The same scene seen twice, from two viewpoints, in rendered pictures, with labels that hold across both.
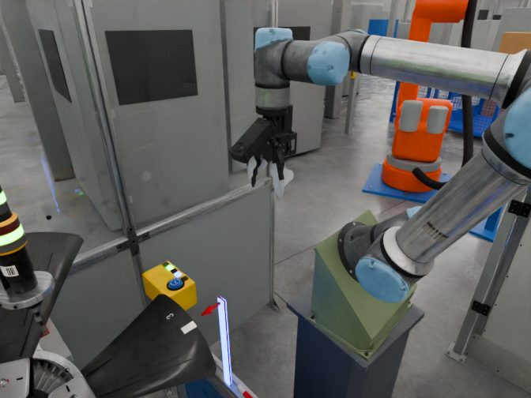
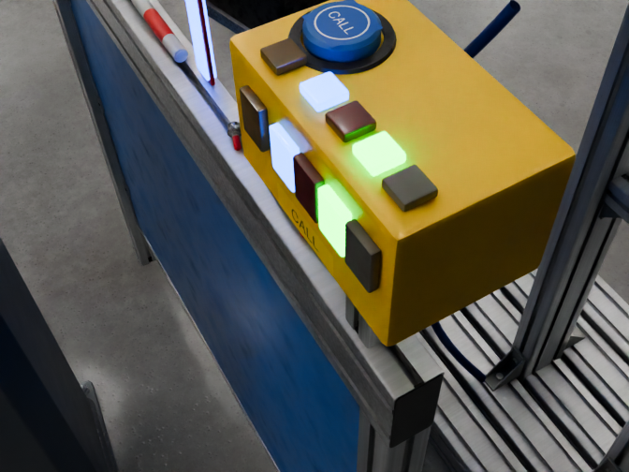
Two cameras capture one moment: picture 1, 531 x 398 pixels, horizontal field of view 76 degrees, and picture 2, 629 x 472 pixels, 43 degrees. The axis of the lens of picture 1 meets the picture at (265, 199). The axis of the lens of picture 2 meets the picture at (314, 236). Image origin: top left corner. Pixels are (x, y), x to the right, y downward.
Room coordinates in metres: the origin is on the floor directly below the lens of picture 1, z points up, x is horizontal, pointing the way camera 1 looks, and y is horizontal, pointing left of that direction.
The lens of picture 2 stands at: (1.14, 0.36, 1.33)
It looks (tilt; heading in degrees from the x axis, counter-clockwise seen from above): 52 degrees down; 197
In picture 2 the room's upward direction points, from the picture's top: 2 degrees counter-clockwise
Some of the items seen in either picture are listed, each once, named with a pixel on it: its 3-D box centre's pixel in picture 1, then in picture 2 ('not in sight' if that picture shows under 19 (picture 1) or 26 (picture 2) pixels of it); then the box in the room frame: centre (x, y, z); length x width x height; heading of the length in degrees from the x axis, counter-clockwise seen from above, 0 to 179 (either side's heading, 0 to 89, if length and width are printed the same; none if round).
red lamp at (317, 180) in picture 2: not in sight; (309, 188); (0.89, 0.28, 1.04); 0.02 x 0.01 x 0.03; 46
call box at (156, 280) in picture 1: (170, 290); (385, 162); (0.85, 0.31, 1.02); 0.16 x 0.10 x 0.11; 46
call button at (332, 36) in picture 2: (175, 283); (342, 33); (0.82, 0.28, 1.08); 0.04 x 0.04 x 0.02
